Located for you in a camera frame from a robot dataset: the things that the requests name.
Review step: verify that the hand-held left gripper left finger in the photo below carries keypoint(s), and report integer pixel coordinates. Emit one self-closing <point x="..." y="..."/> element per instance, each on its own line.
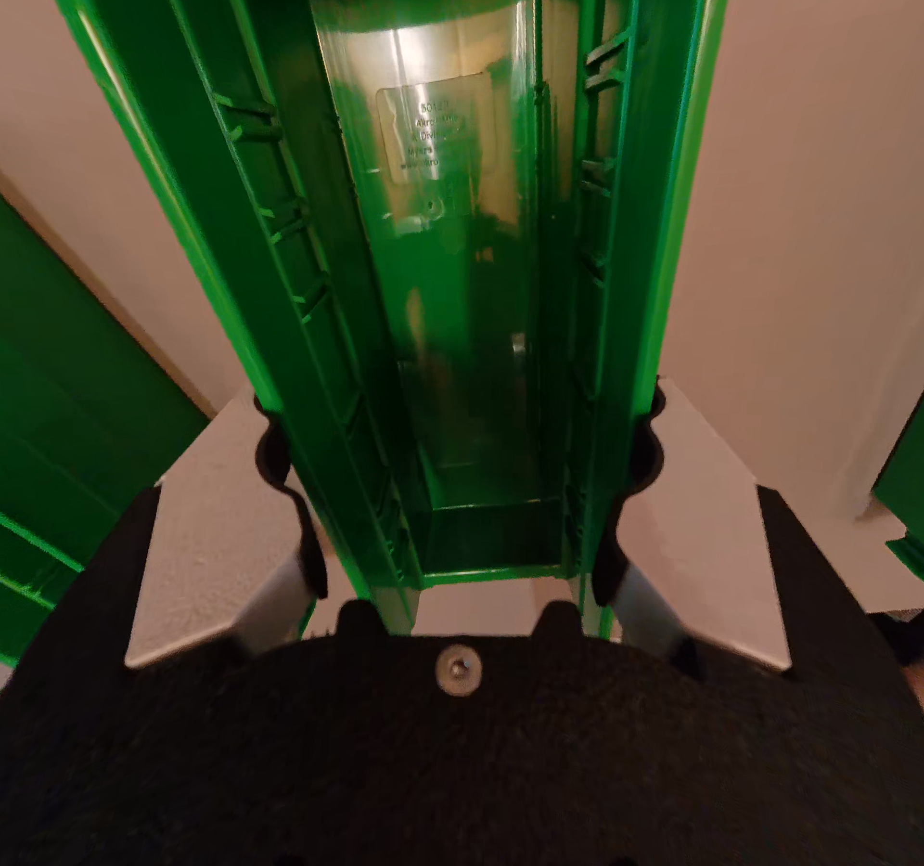
<point x="202" y="563"/>

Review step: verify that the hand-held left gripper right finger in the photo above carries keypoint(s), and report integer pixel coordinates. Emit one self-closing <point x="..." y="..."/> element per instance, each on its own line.
<point x="708" y="563"/>

